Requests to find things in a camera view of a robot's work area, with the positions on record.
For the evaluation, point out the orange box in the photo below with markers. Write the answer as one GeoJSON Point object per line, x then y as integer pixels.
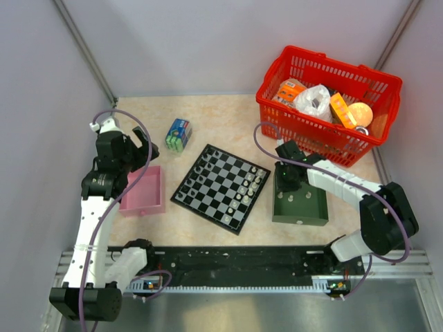
{"type": "Point", "coordinates": [341, 111]}
{"type": "Point", "coordinates": [289, 90]}

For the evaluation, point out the orange box left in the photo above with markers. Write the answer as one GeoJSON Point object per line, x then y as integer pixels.
{"type": "Point", "coordinates": [289, 90]}

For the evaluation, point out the blue green sponge pack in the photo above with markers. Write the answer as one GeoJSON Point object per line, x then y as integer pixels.
{"type": "Point", "coordinates": [178, 135]}

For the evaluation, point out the green plastic tray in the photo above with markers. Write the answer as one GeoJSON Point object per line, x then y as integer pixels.
{"type": "Point", "coordinates": [301, 211]}

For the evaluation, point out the pink plastic tray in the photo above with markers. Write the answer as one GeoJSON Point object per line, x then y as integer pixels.
{"type": "Point", "coordinates": [147, 197]}

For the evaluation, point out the orange ball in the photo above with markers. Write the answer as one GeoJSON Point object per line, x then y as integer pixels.
{"type": "Point", "coordinates": [362, 113]}

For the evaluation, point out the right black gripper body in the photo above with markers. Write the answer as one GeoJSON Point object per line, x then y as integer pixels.
{"type": "Point", "coordinates": [285, 181]}

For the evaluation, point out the black white chess board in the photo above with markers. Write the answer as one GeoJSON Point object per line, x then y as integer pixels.
{"type": "Point", "coordinates": [212, 183]}

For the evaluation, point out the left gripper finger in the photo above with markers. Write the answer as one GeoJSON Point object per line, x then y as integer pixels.
{"type": "Point", "coordinates": [141, 135]}
{"type": "Point", "coordinates": [151, 152]}

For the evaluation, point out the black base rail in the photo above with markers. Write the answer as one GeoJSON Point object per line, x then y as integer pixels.
{"type": "Point", "coordinates": [248, 266]}

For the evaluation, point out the white plastic bag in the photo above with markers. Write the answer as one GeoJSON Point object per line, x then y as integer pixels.
{"type": "Point", "coordinates": [314, 102]}

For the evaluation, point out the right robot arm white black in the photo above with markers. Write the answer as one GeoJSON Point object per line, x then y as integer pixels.
{"type": "Point", "coordinates": [386, 217]}

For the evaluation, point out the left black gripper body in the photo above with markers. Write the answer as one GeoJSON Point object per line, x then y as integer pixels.
{"type": "Point", "coordinates": [135, 158]}

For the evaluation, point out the red plastic basket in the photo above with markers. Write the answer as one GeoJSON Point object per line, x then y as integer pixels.
{"type": "Point", "coordinates": [327, 135]}

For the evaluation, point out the orange box right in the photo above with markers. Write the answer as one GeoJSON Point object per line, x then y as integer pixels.
{"type": "Point", "coordinates": [341, 111]}

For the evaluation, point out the grey cable duct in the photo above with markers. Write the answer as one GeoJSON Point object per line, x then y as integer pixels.
{"type": "Point", "coordinates": [315, 285]}

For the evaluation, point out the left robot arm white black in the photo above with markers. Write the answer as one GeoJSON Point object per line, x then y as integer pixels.
{"type": "Point", "coordinates": [90, 291]}

